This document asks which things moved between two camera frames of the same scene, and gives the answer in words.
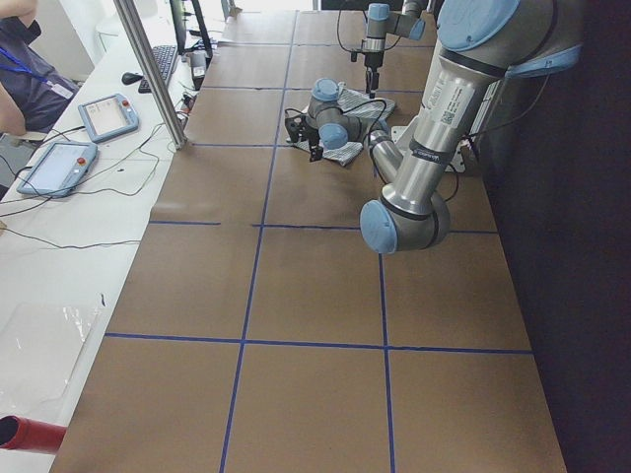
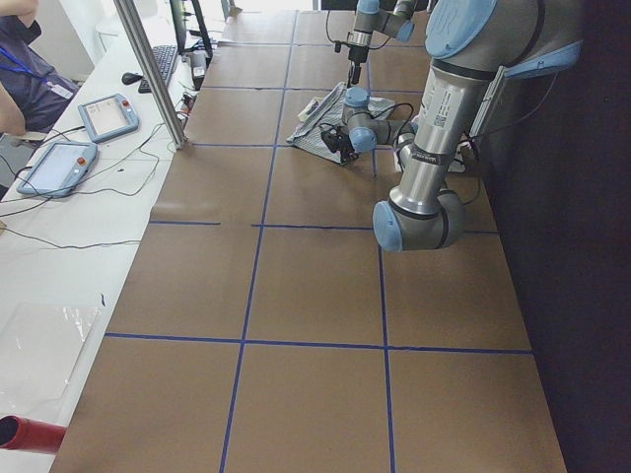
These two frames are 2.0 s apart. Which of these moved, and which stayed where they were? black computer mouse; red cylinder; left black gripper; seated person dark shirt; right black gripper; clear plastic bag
Moved: left black gripper; right black gripper
Stayed: red cylinder; seated person dark shirt; black computer mouse; clear plastic bag
